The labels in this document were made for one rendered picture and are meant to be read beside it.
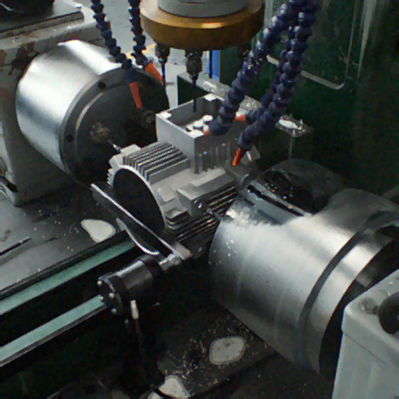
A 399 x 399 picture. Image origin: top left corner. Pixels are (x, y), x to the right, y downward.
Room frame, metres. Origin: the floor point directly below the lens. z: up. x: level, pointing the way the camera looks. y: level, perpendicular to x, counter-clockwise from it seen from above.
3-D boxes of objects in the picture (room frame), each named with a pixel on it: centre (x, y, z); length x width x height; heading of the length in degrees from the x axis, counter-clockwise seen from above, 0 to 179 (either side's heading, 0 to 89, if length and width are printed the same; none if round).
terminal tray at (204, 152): (0.90, -0.02, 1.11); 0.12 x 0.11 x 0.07; 129
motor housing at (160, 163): (0.87, 0.02, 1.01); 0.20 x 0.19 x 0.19; 129
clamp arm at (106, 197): (0.78, 0.09, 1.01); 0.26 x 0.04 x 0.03; 39
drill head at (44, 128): (1.14, 0.23, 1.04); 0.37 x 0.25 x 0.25; 39
